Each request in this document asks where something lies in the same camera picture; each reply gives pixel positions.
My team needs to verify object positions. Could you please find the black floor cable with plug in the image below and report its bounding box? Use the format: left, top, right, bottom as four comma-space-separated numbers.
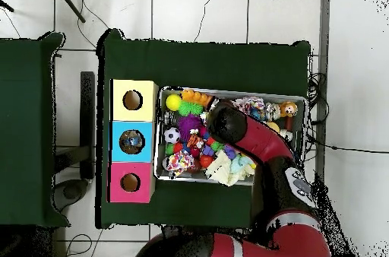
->
306, 135, 389, 154

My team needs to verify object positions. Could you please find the black tripod leg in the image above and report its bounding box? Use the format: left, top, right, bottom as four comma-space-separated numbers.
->
54, 0, 87, 24
0, 0, 15, 14

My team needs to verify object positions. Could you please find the black flat panel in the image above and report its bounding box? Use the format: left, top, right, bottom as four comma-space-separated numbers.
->
79, 71, 96, 180

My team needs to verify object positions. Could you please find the brown plush monkey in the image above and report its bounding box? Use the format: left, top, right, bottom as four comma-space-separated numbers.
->
278, 100, 299, 118

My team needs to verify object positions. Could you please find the colourful patterned cloth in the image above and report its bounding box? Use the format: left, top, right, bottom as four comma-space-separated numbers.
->
165, 150, 196, 178

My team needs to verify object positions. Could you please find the wooden box with three holes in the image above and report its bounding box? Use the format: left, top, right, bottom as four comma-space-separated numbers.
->
108, 78, 159, 204

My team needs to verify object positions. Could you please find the cream knitted cloth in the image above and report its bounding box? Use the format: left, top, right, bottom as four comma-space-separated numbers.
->
205, 150, 256, 187

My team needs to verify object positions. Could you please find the yellow ball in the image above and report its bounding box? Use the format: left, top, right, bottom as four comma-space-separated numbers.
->
165, 94, 182, 111

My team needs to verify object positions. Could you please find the purple spiky ball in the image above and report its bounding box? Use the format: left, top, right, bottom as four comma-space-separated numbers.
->
177, 114, 204, 142

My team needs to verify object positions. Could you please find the small soccer ball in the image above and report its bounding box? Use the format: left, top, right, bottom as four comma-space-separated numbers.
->
163, 127, 181, 144

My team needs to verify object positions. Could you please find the striped tiger plush toy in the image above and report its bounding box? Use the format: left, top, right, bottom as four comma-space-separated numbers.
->
186, 133, 204, 150

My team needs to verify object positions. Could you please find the dark green tablecloth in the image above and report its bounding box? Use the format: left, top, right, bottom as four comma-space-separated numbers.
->
96, 28, 312, 229
0, 32, 71, 228

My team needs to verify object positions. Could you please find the green spiky ball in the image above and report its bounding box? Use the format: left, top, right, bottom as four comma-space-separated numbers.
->
177, 100, 204, 117

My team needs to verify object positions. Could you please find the clear mesh bin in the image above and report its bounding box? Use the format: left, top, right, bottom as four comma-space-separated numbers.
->
153, 86, 307, 186

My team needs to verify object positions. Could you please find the orange toy block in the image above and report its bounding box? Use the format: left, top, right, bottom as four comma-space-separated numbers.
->
181, 88, 213, 107

